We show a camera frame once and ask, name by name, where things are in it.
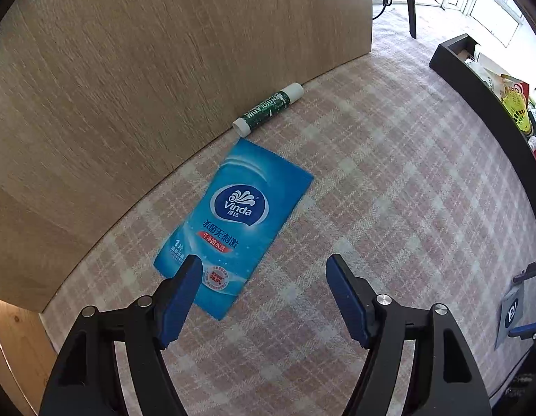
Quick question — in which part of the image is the blue wipe packet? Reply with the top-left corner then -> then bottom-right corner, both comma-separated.
153,138 -> 315,321

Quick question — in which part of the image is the green white lip balm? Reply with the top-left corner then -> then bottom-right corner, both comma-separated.
232,82 -> 304,137

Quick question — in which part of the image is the black tray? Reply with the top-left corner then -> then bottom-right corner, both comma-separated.
429,33 -> 536,239

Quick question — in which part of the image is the pine wood board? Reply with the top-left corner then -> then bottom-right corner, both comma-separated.
0,295 -> 58,416

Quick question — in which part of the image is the black tripod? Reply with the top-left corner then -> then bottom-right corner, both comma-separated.
372,0 -> 418,40

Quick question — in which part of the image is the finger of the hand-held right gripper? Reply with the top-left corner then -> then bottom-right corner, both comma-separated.
512,258 -> 536,284
508,323 -> 536,343

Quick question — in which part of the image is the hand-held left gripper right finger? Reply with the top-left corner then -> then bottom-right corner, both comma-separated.
326,253 -> 494,416

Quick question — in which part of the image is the yellow shuttlecock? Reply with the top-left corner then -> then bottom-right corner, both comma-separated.
502,76 -> 535,133

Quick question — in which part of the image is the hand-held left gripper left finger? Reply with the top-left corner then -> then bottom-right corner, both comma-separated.
37,255 -> 203,416

